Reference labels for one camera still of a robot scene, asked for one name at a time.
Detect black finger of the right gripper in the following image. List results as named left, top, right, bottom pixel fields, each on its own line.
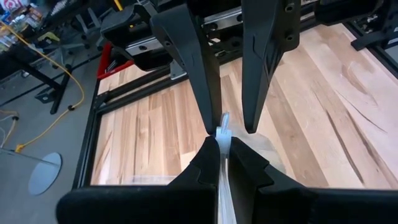
left=241, top=0, right=301, bottom=134
left=150, top=4, right=223, bottom=136

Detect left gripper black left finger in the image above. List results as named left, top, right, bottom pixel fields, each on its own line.
left=167, top=136, right=222, bottom=224

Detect black desk leg frame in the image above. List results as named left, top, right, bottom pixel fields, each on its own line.
left=0, top=46, right=74, bottom=115

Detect yellow cable with black knot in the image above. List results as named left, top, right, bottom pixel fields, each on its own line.
left=0, top=20, right=86, bottom=154

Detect clear plastic zip bag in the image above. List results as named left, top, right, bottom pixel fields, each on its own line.
left=121, top=111, right=239, bottom=224

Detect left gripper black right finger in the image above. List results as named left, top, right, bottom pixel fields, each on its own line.
left=229, top=136, right=315, bottom=224

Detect round grey stand base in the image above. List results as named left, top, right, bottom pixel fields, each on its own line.
left=0, top=147, right=63, bottom=197

